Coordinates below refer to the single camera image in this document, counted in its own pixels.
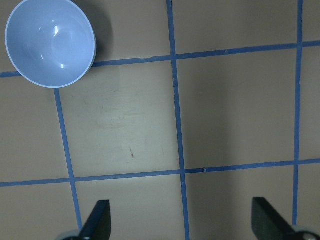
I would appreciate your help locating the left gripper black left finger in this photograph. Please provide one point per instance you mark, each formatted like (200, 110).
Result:
(98, 225)

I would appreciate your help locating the blue bowl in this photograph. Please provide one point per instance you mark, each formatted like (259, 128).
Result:
(51, 43)

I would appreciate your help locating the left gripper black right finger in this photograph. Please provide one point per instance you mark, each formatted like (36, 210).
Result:
(268, 224)

